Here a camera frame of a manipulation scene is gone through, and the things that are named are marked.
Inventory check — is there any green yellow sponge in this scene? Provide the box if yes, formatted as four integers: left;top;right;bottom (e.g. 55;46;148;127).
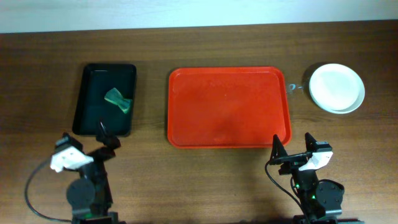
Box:
104;88;132;114

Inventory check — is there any white cream plate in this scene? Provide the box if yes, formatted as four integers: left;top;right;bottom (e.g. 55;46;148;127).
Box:
308;63;366;114

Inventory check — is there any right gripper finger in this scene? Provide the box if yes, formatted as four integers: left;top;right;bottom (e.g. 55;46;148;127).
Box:
305;133;317;152
270;134;288;161

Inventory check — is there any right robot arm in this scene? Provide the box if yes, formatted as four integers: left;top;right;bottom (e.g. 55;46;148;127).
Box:
264;133;345;224

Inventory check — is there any red plastic tray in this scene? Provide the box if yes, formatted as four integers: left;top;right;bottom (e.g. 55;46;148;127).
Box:
167;66;292;149

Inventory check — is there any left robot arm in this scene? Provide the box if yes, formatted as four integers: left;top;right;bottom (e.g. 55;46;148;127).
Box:
50;121;121;224

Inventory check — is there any black rectangular tray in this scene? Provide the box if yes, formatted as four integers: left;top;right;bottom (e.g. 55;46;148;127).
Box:
72;63;137;136

